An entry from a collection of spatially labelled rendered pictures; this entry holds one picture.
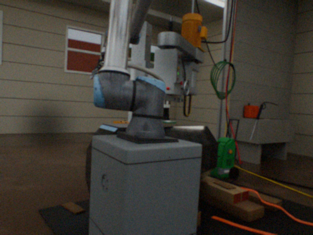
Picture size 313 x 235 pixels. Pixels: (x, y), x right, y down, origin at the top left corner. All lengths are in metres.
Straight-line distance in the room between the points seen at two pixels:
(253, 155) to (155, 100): 4.19
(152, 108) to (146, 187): 0.35
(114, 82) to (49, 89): 7.08
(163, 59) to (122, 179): 1.57
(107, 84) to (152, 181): 0.46
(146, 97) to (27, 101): 7.07
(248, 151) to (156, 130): 4.21
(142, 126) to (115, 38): 0.41
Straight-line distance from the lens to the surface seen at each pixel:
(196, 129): 2.59
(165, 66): 2.37
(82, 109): 8.41
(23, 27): 8.31
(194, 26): 3.10
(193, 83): 3.00
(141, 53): 3.24
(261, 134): 5.05
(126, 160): 0.97
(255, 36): 6.01
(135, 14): 1.61
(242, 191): 2.69
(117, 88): 1.12
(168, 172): 1.09
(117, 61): 1.17
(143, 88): 1.15
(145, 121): 1.14
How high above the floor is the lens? 1.02
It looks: 3 degrees down
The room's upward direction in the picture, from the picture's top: 3 degrees clockwise
